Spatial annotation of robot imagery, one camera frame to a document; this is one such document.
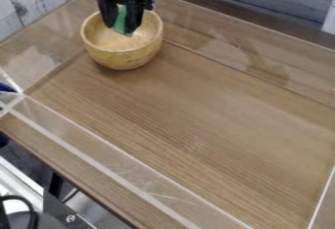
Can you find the green rectangular block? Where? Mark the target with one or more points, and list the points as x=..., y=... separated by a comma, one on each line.
x=120, y=19

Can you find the light wooden bowl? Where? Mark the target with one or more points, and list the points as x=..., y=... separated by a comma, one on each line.
x=119, y=51

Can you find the black table leg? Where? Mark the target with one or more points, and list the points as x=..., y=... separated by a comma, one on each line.
x=55, y=185

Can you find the clear acrylic tray wall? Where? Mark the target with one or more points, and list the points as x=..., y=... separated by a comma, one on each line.
x=211, y=139

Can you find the black metal base plate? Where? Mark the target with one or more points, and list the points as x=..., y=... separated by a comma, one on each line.
x=64, y=214

